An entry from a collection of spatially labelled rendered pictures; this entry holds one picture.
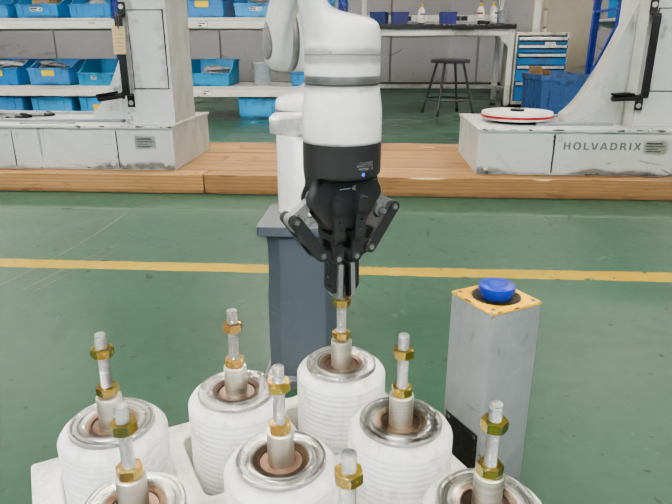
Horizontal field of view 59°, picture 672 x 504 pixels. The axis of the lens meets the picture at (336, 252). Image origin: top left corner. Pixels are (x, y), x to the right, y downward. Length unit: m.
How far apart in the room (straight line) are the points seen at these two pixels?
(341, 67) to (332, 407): 0.33
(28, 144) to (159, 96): 0.60
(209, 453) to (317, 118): 0.33
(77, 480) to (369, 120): 0.40
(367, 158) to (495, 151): 1.98
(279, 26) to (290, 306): 0.45
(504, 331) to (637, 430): 0.48
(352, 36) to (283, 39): 0.40
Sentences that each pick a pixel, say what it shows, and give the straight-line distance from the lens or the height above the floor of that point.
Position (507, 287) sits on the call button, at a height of 0.33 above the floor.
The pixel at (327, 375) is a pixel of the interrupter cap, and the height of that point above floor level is 0.25.
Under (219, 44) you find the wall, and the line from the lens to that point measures 9.06.
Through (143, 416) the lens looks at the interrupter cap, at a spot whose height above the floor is 0.25.
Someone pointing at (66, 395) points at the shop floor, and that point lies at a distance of 1.17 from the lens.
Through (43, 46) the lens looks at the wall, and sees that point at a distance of 10.00.
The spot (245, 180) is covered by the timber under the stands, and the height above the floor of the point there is 0.06.
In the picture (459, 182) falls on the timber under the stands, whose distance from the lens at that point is 2.45.
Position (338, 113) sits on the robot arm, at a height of 0.52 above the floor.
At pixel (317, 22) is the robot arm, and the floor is 0.60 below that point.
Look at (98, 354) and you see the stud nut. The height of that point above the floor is 0.33.
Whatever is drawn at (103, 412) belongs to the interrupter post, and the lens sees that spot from 0.59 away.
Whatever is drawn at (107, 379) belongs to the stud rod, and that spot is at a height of 0.30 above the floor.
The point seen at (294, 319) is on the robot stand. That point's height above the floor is 0.13.
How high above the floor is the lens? 0.58
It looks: 19 degrees down
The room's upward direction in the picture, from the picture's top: straight up
